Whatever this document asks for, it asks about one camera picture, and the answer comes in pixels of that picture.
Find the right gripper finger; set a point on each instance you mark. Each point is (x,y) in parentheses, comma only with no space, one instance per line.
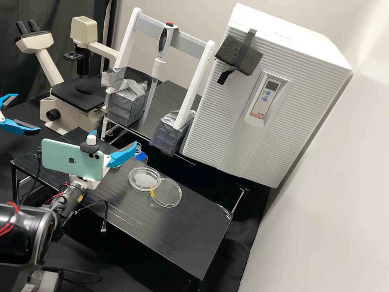
(9,98)

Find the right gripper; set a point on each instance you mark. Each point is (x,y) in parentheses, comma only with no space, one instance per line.
(91,183)

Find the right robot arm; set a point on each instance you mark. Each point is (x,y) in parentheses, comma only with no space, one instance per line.
(27,231)

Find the blue bottle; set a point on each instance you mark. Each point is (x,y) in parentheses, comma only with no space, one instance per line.
(142,156)

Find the cream microscope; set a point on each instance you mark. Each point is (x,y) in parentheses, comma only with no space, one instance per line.
(73,106)

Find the grey taped block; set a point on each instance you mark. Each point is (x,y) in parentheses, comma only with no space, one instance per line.
(167,133)
(126,103)

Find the petri dish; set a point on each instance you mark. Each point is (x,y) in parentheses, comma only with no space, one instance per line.
(142,179)

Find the petri dish lid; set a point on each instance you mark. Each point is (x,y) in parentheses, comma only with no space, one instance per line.
(168,194)

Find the pipette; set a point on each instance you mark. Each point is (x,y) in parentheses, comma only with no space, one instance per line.
(159,65)

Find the white pipette stand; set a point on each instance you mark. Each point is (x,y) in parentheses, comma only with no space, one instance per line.
(190,88)

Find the incubator door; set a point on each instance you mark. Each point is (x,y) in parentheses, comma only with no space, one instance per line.
(212,121)

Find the white incubator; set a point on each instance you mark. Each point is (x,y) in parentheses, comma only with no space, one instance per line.
(304,36)

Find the right wrist camera phone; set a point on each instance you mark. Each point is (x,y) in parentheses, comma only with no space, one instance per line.
(70,159)

